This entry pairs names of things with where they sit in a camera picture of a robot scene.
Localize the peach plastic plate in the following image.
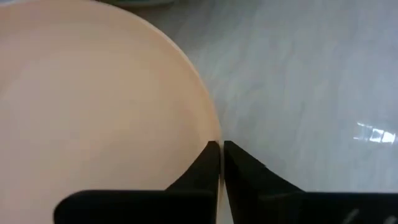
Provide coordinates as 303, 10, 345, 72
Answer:
0, 0, 223, 224

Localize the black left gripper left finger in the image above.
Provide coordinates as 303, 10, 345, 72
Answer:
53, 140, 221, 224

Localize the white table mat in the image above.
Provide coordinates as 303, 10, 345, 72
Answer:
124, 0, 398, 224

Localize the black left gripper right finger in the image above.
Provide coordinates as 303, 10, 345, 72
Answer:
223, 140, 398, 224

